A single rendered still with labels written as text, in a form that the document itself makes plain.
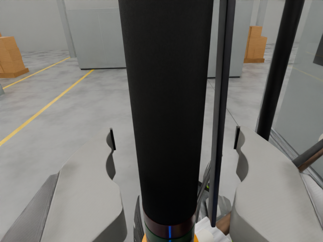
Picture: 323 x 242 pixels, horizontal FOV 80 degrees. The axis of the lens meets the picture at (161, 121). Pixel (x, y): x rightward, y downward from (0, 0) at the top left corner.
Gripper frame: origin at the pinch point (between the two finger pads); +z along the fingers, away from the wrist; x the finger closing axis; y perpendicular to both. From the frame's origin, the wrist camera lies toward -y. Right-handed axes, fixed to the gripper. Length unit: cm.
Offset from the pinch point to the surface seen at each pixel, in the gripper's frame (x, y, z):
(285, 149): 69, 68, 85
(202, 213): 10, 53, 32
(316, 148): 19.7, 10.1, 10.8
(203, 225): 2.8, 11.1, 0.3
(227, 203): 20, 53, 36
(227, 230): 5.0, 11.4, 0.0
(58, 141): -178, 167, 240
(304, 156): 16.9, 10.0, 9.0
